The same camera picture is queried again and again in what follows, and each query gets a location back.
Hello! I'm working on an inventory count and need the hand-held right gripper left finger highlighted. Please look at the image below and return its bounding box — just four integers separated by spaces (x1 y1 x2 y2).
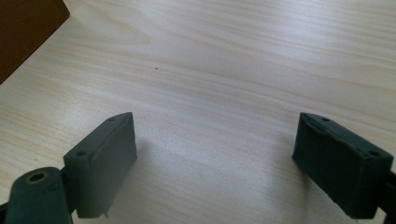
63 111 138 219

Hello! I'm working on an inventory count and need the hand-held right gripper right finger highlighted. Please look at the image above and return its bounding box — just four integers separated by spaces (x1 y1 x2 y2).
291 112 394 220

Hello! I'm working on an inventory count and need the brown wooden box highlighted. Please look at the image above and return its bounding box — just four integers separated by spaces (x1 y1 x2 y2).
0 0 71 86

